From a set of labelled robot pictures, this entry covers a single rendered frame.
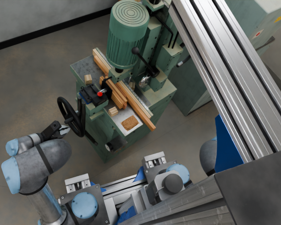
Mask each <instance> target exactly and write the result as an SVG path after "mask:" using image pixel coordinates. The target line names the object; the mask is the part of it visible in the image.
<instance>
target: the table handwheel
mask: <svg viewBox="0 0 281 225"><path fill-rule="evenodd" d="M62 103H63V104H64V106H65V109H66V111H67V113H66V112H65V109H64V107H63V105H62ZM57 104H58V107H59V109H60V111H61V113H62V115H63V117H64V119H65V120H67V119H69V118H71V117H73V118H74V120H73V121H71V122H70V123H68V125H69V126H70V128H71V129H72V130H73V132H74V133H75V134H76V135H77V136H79V137H81V138H82V137H84V135H85V131H84V128H83V125H82V123H81V121H80V119H79V116H80V115H81V114H82V112H78V111H74V109H73V108H72V106H71V105H70V104H69V102H68V101H67V100H66V99H65V98H63V97H61V96H60V97H58V98H57ZM73 124H74V125H75V126H76V127H77V129H76V127H75V126H74V125H73Z"/></svg>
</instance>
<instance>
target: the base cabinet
mask: <svg viewBox="0 0 281 225"><path fill-rule="evenodd" d="M172 97H173V96H172ZM172 97H170V98H169V99H167V100H166V101H164V102H163V103H161V104H160V105H158V106H156V107H155V108H153V109H152V110H150V112H151V113H152V114H153V117H152V119H151V120H150V121H151V122H152V123H153V125H154V126H155V125H156V123H157V122H158V120H159V118H160V117H161V115H162V113H163V112H164V110H165V108H166V107H167V105H168V103H169V102H170V100H171V99H172ZM85 130H86V131H87V132H88V133H89V134H90V135H91V136H92V137H93V138H94V139H95V141H96V142H97V143H98V145H97V146H95V145H94V144H93V143H92V142H91V141H90V140H89V139H88V138H87V137H86V136H85V137H86V139H87V140H88V141H89V143H90V144H91V145H92V147H93V148H94V150H95V151H96V153H97V154H98V155H99V157H100V158H101V159H102V161H103V162H104V163H107V162H108V161H110V160H111V159H112V158H114V157H115V156H117V155H118V154H120V153H121V152H122V151H124V150H125V149H127V148H128V147H129V146H131V145H132V144H134V143H135V142H137V141H138V140H140V139H141V138H143V137H144V136H145V135H147V134H148V133H150V132H151V130H150V129H149V127H148V126H147V125H145V126H144V127H142V128H141V129H139V130H138V131H136V132H135V133H133V134H132V135H130V136H129V137H127V138H126V139H125V140H126V141H127V145H126V146H125V147H124V148H123V149H121V150H120V151H118V152H117V153H116V154H114V155H112V154H111V152H109V151H108V150H107V148H106V147H105V144H106V143H107V142H109V141H111V140H112V139H114V138H116V137H117V136H119V135H120V134H119V133H118V132H117V133H115V134H114V135H112V134H111V133H110V131H109V130H108V129H107V127H106V126H105V125H104V123H103V122H102V121H101V120H100V118H99V117H98V118H97V119H95V120H93V121H90V119H89V118H88V117H87V115H86V121H85Z"/></svg>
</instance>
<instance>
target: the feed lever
mask: <svg viewBox="0 0 281 225"><path fill-rule="evenodd" d="M131 52H132V54H134V55H137V56H138V57H139V58H140V59H141V60H142V61H143V63H144V64H145V65H146V66H147V67H148V68H149V69H148V70H147V73H148V74H149V75H150V76H151V77H152V78H155V77H157V76H158V75H159V73H160V70H158V69H157V68H156V66H150V65H149V64H148V63H147V62H146V61H145V59H144V58H143V57H142V56H141V55H140V53H139V49H138V48H137V47H133V48H132V50H131Z"/></svg>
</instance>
